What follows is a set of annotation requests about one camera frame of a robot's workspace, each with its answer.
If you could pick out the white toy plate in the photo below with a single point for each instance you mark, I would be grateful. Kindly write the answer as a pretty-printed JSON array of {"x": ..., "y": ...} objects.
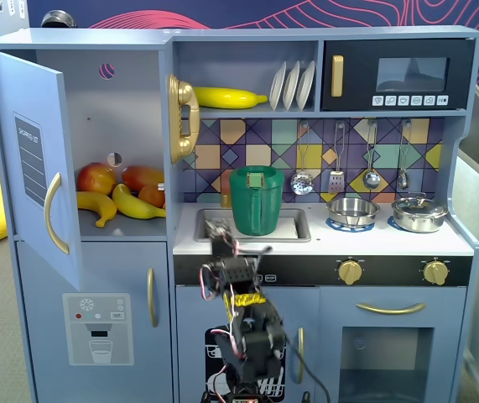
[
  {"x": 277, "y": 86},
  {"x": 306, "y": 84},
  {"x": 291, "y": 86}
]

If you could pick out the gold stove knob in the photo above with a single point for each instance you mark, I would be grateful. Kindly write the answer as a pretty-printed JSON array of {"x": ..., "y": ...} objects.
[
  {"x": 350, "y": 273},
  {"x": 435, "y": 273}
]

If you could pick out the steel slotted spatula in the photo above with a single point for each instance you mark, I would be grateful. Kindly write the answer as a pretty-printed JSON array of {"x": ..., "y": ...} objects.
[{"x": 336, "y": 181}]

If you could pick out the long yellow toy banana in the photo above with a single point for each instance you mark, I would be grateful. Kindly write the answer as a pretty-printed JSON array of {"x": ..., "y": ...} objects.
[{"x": 226, "y": 97}]

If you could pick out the green plastic pitcher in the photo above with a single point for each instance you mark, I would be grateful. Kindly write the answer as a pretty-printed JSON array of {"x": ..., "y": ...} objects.
[{"x": 264, "y": 210}]

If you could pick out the blue door with shopping list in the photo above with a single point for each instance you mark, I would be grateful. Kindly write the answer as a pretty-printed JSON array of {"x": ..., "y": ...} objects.
[{"x": 33, "y": 105}]

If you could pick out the curved yellow toy banana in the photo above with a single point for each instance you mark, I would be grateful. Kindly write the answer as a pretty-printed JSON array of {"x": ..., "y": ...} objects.
[
  {"x": 96, "y": 205},
  {"x": 132, "y": 206}
]

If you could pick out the black microwave door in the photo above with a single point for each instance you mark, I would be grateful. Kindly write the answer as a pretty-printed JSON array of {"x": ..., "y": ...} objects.
[{"x": 360, "y": 92}]

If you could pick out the blue door with dishwasher print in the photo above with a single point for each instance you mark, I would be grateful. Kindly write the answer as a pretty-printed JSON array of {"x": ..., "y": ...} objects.
[{"x": 188, "y": 319}]

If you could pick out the steel slotted spoon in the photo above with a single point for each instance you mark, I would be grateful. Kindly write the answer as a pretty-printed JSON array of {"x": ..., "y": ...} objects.
[{"x": 303, "y": 182}]

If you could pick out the yellow wrap on arm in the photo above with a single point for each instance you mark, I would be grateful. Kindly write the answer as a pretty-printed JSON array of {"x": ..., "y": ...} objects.
[{"x": 249, "y": 300}]

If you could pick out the steel toy pot with lid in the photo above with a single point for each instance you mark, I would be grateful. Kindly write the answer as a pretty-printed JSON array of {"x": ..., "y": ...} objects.
[{"x": 419, "y": 216}]

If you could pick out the black dome helmet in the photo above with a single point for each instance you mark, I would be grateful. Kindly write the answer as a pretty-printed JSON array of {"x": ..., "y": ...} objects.
[{"x": 57, "y": 20}]

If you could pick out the blue oven door with window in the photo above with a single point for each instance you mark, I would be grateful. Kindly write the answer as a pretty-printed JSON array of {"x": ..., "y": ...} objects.
[{"x": 331, "y": 302}]

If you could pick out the small gold faucet stub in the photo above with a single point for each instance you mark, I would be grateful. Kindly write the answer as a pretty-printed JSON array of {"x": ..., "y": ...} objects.
[{"x": 226, "y": 200}]

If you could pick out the blue toy kitchen unit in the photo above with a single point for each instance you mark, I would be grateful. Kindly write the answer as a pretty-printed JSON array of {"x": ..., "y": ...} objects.
[{"x": 390, "y": 31}]

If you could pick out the gold toy telephone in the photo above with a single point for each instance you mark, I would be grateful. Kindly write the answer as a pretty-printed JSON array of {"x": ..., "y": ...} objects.
[{"x": 184, "y": 94}]

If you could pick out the steel toy pan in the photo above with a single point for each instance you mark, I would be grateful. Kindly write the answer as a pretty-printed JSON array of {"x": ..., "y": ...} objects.
[{"x": 352, "y": 212}]

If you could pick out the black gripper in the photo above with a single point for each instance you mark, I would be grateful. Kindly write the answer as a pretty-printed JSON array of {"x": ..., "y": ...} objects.
[{"x": 219, "y": 236}]

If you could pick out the steel whisk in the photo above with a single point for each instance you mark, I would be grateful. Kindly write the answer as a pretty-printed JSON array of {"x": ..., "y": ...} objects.
[{"x": 404, "y": 176}]

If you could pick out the blue door with dispenser print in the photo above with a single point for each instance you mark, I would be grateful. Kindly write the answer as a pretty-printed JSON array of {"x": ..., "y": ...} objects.
[{"x": 46, "y": 268}]

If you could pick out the small orange toy fruit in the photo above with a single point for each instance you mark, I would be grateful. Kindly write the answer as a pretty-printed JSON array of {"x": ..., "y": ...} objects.
[{"x": 152, "y": 196}]

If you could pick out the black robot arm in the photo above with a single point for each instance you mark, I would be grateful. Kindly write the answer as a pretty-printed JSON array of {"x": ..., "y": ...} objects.
[{"x": 260, "y": 340}]

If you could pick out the red orange toy mango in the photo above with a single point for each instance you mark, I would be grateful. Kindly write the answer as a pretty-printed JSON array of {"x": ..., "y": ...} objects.
[{"x": 142, "y": 176}]

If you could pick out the steel ladle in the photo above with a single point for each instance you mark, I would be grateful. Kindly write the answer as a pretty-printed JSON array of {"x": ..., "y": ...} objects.
[{"x": 371, "y": 179}]

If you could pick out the grey toy sink basin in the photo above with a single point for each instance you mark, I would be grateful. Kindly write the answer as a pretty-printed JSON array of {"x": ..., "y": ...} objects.
[{"x": 295, "y": 228}]

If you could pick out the red yellow toy apple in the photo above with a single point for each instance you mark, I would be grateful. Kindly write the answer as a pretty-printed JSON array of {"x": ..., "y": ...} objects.
[{"x": 94, "y": 178}]

